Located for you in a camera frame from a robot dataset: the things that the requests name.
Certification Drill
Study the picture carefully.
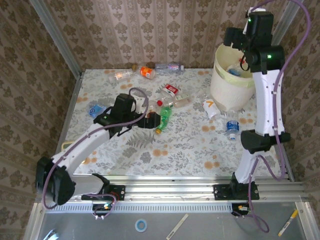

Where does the clear bottle small orange band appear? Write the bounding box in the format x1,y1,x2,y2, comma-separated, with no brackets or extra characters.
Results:
108,70,134,83

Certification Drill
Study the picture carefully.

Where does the bottle with orange label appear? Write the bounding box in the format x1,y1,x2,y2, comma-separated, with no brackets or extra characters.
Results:
139,65,156,80

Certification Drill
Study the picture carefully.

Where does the clear bottle peach liquid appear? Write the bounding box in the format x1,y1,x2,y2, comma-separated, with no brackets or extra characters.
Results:
171,91,193,109

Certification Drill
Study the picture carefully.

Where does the silver metal clip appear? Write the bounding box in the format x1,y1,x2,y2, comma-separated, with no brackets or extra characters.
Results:
43,228,60,240

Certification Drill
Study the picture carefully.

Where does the clear unlabeled plastic bottle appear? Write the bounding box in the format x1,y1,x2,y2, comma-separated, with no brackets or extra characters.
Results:
146,98,161,112

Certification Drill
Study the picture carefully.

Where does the long aluminium base rail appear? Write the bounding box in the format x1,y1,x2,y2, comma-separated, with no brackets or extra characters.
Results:
34,174,310,204

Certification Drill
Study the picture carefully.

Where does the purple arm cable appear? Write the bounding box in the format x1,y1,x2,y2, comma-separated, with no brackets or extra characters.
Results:
41,87,151,221
248,0,312,233

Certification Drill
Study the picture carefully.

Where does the blue tape roll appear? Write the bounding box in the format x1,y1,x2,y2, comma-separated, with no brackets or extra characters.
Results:
134,218,148,233

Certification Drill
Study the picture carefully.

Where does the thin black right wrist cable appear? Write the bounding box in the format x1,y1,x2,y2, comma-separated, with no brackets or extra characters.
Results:
239,55,251,73

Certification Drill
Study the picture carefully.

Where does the clear bottle red label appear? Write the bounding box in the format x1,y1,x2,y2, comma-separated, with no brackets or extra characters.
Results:
156,83,181,106

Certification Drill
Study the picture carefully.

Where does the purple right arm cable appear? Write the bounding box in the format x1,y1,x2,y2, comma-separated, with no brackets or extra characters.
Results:
248,0,312,233

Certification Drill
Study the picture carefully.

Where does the blue wrapper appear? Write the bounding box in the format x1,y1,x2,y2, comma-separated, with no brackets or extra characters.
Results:
86,101,109,119

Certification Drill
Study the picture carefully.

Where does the floral tablecloth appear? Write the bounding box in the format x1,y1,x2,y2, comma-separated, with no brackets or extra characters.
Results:
53,67,292,177

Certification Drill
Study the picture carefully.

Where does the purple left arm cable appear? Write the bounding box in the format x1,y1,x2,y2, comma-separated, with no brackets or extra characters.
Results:
41,87,151,221

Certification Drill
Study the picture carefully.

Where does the bottle white label orange mark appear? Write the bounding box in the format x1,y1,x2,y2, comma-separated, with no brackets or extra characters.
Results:
201,99,222,120

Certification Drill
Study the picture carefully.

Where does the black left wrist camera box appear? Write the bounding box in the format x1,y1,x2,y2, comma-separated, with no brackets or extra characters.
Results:
113,93,141,116

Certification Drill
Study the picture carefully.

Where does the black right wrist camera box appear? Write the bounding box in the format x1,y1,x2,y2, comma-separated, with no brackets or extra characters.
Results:
245,7,275,35

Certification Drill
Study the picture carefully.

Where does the clear bottle blue label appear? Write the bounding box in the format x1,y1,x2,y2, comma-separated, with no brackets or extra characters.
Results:
223,111,242,142

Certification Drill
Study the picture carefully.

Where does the grey slotted cable duct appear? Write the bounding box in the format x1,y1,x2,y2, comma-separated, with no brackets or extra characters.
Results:
46,201,235,214

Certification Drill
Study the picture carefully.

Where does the white plastic bin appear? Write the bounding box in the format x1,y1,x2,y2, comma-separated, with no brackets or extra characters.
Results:
209,43,257,112

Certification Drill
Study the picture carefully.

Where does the wooden stick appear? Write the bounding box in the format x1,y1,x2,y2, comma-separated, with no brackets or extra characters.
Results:
166,213,190,240

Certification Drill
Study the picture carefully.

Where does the aluminium frame post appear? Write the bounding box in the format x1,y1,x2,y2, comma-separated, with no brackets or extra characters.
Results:
271,0,305,47
28,0,85,78

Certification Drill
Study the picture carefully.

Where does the yellow marker pen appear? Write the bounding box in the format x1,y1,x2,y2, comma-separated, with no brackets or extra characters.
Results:
277,209,300,238

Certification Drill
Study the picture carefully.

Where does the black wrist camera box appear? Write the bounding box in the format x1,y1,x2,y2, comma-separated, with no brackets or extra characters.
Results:
245,7,275,35
113,93,141,116

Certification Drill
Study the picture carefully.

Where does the clear bottle purple label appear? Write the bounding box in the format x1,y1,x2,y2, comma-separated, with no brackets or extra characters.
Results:
154,63,185,73

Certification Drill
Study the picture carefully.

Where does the wire connector bundle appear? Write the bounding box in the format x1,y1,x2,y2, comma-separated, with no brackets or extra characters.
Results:
92,201,117,221
231,202,251,218

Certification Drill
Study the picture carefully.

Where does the green plastic bottle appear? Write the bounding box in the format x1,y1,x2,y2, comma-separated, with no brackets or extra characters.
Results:
154,106,174,135

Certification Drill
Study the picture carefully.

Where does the crushed bottle blue label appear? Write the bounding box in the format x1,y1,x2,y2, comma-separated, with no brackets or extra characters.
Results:
226,63,247,77

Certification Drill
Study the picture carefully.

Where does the aluminium side rail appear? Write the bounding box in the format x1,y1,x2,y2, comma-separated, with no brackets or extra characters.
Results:
47,71,85,182
279,139,296,182

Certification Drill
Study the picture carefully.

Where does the pale yellow bin liner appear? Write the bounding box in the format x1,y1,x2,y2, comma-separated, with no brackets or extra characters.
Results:
214,43,256,88

